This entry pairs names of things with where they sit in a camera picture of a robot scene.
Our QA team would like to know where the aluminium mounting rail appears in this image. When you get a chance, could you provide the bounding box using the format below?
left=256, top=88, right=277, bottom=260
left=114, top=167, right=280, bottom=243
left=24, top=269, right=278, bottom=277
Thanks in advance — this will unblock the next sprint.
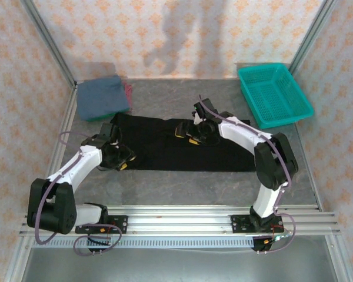
left=19, top=205, right=341, bottom=236

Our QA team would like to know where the folded pink t-shirt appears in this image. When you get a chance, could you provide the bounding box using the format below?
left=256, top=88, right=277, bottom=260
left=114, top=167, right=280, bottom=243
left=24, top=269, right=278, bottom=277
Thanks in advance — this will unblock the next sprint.
left=122, top=81, right=134, bottom=109

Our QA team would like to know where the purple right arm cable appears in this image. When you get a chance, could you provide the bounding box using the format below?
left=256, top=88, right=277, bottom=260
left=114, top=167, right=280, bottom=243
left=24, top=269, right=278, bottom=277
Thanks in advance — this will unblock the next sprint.
left=199, top=94, right=297, bottom=255

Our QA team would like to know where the small circuit board with wires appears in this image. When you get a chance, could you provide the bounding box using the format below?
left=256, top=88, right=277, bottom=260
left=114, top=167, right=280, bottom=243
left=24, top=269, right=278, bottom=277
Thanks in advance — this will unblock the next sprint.
left=263, top=224, right=294, bottom=245

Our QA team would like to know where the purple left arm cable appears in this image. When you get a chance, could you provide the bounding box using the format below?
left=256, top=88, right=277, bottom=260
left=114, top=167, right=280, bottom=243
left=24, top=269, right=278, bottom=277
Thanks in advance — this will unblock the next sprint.
left=35, top=131, right=123, bottom=256

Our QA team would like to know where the teal plastic basket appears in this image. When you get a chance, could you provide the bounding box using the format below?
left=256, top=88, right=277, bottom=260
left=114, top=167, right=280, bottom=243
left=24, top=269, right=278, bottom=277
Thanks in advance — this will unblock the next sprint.
left=237, top=63, right=315, bottom=129

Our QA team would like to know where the aluminium frame post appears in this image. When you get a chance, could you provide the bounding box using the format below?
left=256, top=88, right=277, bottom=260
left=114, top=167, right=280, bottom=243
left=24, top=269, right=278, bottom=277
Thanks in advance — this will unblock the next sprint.
left=287, top=0, right=338, bottom=78
left=19, top=0, right=78, bottom=86

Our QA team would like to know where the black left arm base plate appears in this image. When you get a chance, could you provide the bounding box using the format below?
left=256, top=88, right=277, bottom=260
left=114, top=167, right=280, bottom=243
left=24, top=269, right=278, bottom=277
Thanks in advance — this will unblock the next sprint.
left=75, top=215, right=129, bottom=235

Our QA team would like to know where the black t-shirt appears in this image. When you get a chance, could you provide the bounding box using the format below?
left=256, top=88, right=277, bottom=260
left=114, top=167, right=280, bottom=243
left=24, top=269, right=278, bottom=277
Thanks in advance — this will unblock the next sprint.
left=109, top=113, right=255, bottom=173

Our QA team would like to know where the slotted grey cable duct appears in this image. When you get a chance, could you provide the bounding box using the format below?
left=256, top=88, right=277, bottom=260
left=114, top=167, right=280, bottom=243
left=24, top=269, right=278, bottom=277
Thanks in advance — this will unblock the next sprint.
left=32, top=236, right=255, bottom=250

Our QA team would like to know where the grey metal panel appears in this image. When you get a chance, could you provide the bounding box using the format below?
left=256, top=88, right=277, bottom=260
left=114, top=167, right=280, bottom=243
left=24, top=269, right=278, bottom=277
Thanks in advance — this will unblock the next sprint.
left=20, top=248, right=341, bottom=282

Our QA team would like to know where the aluminium table edge rail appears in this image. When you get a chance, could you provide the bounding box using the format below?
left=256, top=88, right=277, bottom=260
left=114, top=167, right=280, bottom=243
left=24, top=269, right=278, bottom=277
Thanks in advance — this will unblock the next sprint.
left=294, top=123, right=352, bottom=282
left=4, top=83, right=79, bottom=282

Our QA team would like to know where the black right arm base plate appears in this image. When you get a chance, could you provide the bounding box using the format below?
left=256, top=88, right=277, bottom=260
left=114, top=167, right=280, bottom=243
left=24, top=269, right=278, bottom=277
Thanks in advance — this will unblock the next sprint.
left=229, top=214, right=283, bottom=234

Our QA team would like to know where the folded blue t-shirt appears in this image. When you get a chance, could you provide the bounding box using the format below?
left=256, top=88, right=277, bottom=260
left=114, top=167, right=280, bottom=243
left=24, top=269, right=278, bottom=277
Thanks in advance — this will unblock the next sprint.
left=76, top=75, right=131, bottom=121

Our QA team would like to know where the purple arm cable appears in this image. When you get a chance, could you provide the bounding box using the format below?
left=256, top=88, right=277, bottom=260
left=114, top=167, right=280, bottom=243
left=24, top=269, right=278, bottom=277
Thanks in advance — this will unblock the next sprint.
left=35, top=131, right=123, bottom=256
left=199, top=94, right=297, bottom=255

